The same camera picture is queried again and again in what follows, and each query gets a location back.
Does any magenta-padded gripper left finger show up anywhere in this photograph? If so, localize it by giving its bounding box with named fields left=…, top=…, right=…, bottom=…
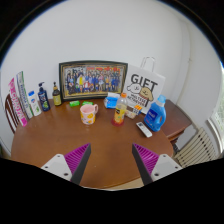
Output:
left=40, top=143, right=92, bottom=185

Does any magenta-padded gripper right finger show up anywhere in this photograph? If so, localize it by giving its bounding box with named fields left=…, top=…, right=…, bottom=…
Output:
left=131, top=142, right=183, bottom=186

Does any orange-capped juice bottle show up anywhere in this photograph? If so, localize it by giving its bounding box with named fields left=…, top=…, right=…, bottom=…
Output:
left=113, top=92, right=129, bottom=126

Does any white remote control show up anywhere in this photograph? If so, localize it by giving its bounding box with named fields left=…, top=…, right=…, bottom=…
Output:
left=135, top=121, right=153, bottom=138

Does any blue detergent bottle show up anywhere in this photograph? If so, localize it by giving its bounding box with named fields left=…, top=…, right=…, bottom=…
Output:
left=143, top=94, right=168, bottom=133

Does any pink mug with yellow spots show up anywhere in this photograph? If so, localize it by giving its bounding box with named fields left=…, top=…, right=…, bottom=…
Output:
left=79, top=103, right=100, bottom=126

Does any flat round red coaster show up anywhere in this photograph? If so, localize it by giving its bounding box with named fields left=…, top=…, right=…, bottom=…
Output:
left=110, top=118, right=126, bottom=127

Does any small flat printed packet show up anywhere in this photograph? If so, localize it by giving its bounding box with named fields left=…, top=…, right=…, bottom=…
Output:
left=124, top=105, right=138, bottom=120

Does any dark wooden side table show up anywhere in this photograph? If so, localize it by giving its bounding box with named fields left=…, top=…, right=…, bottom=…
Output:
left=160, top=99, right=194, bottom=148

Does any puzzle cube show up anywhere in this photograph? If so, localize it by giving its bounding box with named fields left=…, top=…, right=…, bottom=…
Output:
left=132, top=104, right=143, bottom=116

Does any white radiator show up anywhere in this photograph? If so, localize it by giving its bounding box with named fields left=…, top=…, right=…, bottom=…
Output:
left=173, top=126, right=219, bottom=168

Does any dark amber pump bottle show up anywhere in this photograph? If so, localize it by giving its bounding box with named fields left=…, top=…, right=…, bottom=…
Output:
left=52, top=81, right=63, bottom=107

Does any blue tissue pack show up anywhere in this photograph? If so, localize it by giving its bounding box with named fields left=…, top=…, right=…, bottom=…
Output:
left=103, top=92, right=121, bottom=110

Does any dark blue pump bottle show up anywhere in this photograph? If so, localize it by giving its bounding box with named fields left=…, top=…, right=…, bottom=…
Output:
left=37, top=81, right=51, bottom=112

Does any white blue-capped shampoo bottle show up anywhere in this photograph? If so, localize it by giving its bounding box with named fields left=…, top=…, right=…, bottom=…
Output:
left=27, top=90, right=43, bottom=117

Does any white paper gift bag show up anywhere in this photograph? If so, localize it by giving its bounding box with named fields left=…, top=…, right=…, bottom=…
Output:
left=122, top=56, right=166, bottom=115

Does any framed group picture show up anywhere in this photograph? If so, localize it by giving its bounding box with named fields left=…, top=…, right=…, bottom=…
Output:
left=58, top=60, right=129, bottom=102

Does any tall pink box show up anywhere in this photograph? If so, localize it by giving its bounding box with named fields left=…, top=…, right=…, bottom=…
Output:
left=8, top=77, right=29, bottom=128

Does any wooden chair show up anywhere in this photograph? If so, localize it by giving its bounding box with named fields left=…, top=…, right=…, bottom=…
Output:
left=4, top=93, right=21, bottom=134

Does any window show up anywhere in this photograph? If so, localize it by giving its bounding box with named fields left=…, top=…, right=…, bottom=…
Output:
left=209, top=99, right=224, bottom=148

